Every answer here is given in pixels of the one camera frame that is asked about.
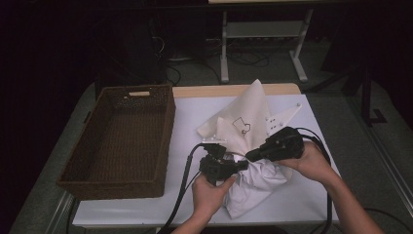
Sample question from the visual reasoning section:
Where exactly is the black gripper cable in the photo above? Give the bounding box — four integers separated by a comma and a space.
157, 142, 212, 234
293, 127, 334, 234

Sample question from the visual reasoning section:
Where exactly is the person's right hand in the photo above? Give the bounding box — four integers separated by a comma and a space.
279, 140, 341, 189

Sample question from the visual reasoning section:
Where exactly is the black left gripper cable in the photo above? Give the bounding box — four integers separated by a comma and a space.
157, 142, 212, 234

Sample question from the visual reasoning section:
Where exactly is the brown wicker basket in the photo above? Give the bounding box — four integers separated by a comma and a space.
56, 83, 177, 201

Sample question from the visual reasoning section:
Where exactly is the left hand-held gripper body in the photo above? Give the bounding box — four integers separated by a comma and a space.
199, 137, 242, 187

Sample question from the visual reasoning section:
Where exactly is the white garment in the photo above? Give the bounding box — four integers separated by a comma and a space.
223, 155, 293, 220

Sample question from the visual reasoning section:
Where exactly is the person's left hand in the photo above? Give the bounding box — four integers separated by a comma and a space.
191, 175, 238, 220

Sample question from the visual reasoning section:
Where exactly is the black metal stand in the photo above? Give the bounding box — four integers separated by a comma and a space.
359, 64, 389, 128

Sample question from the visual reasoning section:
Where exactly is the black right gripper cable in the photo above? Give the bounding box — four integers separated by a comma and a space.
293, 127, 334, 234

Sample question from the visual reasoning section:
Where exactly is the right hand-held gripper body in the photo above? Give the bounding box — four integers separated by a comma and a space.
264, 102, 305, 161

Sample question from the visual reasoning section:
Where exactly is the white metal desk frame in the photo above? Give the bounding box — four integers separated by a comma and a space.
219, 9, 315, 84

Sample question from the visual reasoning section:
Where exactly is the wooden table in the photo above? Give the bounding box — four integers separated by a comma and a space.
171, 83, 301, 99

